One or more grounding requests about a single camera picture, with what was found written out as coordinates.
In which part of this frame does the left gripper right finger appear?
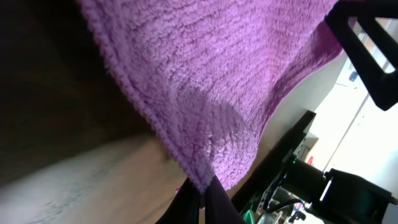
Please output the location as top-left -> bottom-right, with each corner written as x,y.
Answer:
205,175 -> 245,224

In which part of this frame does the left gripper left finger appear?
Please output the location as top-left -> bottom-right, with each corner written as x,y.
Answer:
156,178 -> 201,224

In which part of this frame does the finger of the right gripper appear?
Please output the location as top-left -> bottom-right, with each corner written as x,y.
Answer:
324,0 -> 398,111

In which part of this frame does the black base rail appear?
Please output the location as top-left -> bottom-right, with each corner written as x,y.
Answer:
231,110 -> 317,213

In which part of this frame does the purple microfiber cloth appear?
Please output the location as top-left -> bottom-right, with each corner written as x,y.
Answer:
79,0 -> 342,192

